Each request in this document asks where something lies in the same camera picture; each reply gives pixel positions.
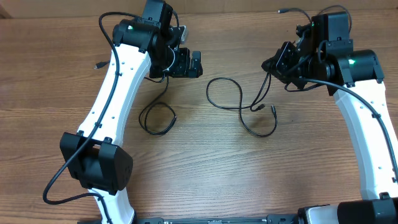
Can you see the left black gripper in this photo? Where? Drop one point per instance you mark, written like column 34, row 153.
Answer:
column 183, row 70

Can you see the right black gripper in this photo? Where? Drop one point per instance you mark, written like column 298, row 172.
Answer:
column 279, row 68

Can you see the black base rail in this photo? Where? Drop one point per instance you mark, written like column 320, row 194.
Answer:
column 269, row 219

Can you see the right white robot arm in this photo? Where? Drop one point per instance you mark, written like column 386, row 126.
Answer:
column 324, row 55

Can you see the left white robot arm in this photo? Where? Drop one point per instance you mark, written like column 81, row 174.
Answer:
column 145, row 46

